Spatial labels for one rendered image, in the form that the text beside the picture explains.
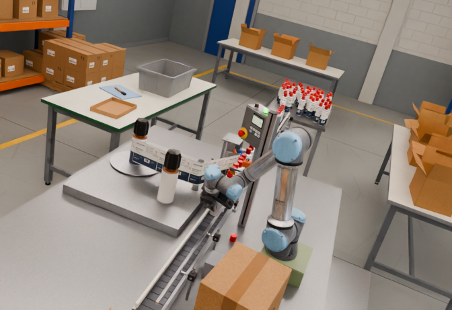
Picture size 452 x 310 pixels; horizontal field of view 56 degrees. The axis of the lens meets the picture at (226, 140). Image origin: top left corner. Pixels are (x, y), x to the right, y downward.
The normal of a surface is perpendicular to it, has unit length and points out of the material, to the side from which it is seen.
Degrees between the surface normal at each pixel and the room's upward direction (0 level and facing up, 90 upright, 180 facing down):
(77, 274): 0
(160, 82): 95
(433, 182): 90
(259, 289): 0
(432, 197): 91
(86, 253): 0
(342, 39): 90
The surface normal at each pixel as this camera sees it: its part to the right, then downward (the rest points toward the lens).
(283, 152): -0.50, 0.11
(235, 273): 0.22, -0.90
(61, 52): -0.37, 0.29
